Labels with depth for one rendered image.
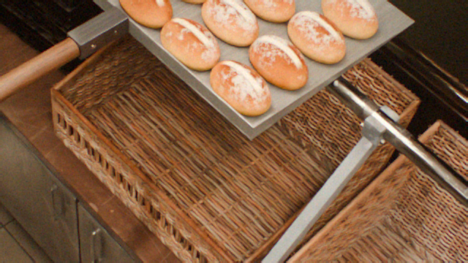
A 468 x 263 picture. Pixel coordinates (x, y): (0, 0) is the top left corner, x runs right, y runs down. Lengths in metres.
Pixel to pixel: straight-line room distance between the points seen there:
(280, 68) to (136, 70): 0.79
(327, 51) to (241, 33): 0.13
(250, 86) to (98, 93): 0.79
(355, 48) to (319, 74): 0.08
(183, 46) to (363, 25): 0.28
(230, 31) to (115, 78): 0.69
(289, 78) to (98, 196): 0.72
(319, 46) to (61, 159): 0.79
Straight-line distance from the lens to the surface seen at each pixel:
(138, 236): 1.90
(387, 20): 1.50
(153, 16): 1.40
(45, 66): 1.34
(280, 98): 1.35
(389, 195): 1.89
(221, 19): 1.39
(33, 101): 2.10
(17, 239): 2.58
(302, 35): 1.39
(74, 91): 1.97
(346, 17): 1.43
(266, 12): 1.43
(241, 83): 1.29
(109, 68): 2.01
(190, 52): 1.34
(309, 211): 1.41
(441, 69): 1.77
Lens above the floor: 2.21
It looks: 52 degrees down
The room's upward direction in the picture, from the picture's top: 9 degrees clockwise
